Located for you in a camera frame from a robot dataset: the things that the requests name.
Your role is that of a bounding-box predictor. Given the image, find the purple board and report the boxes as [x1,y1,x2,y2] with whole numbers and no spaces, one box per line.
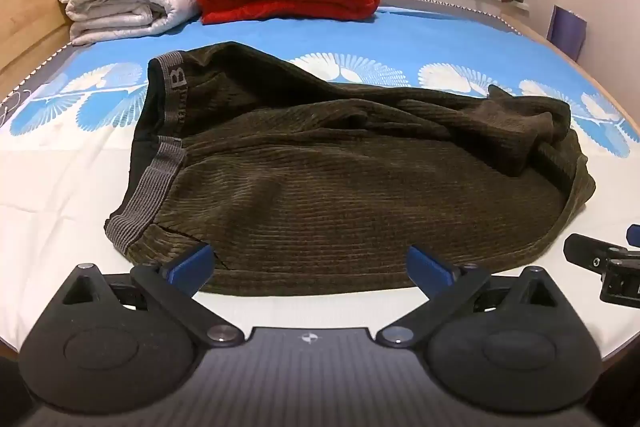
[546,5,588,64]

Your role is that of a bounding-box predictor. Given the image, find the dark olive corduroy pants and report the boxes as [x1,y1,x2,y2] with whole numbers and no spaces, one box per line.
[104,41,597,298]

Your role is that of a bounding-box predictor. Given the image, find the blue white printed bed sheet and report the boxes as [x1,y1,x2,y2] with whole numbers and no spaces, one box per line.
[0,4,640,360]

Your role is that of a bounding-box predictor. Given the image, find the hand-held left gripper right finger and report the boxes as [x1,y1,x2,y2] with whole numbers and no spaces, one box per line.
[375,245,568,349]

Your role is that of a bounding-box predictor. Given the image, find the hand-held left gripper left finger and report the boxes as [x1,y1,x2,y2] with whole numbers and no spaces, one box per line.
[52,242,246,348]

